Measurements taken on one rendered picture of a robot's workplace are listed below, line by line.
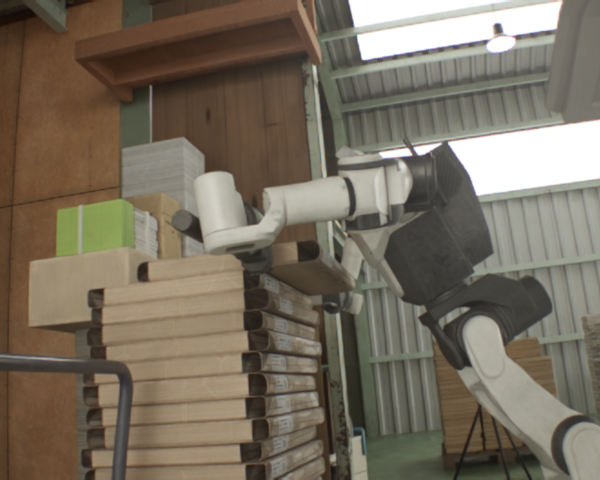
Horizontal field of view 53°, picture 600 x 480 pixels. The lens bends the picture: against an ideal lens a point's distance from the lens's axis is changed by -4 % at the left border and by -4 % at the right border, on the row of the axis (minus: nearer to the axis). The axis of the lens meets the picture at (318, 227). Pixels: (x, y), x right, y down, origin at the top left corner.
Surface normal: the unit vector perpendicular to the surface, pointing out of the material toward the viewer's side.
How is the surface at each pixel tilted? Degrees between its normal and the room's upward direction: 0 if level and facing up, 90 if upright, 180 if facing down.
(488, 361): 90
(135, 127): 90
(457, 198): 93
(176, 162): 90
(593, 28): 167
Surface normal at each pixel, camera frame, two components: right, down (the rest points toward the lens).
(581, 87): 0.04, 0.88
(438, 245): 0.06, -0.04
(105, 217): -0.21, -0.23
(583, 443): 0.05, -0.26
